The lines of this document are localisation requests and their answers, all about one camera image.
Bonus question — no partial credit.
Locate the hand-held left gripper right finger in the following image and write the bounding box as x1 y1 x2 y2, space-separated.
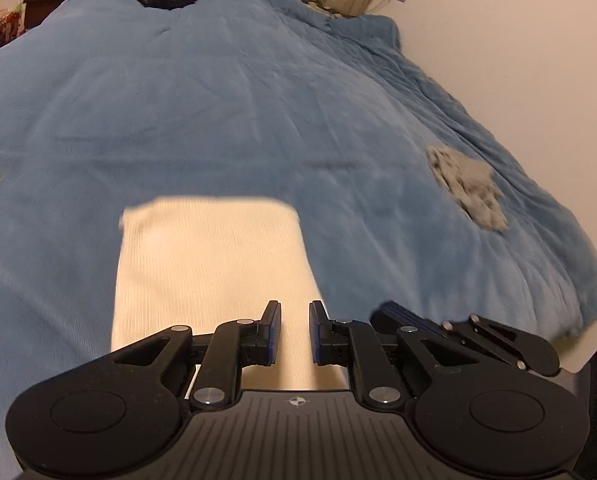
308 300 479 411

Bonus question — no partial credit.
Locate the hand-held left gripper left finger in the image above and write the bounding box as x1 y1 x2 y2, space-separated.
113 300 282 411

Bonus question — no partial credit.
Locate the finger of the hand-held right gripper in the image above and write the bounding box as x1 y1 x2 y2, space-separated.
369 301 530 370

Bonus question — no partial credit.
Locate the cream knit sweater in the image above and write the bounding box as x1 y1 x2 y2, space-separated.
111 196 351 393

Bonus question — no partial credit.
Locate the grey garment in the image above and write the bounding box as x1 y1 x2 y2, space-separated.
425 145 510 233

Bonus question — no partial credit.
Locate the blue fleece blanket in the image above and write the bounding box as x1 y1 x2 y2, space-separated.
0 0 597 480

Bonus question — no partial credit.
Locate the plaid pillow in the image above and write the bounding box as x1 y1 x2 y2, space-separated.
276 0 351 20

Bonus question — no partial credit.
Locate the wooden nightstand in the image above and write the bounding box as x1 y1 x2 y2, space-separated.
22 0 86 31

